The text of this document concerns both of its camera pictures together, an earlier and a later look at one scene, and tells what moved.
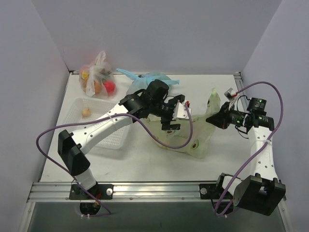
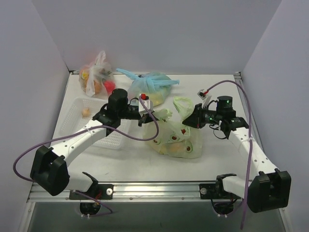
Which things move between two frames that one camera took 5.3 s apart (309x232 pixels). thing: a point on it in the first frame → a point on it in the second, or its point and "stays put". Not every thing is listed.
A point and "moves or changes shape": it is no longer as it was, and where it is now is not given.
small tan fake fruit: [86, 112] stays put
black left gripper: [172, 112] → [144, 118]
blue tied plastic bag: [140, 81] stays put
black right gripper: [224, 116] → [198, 117]
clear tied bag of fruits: [98, 79] stays put
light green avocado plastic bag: [203, 133] moves or changes shape
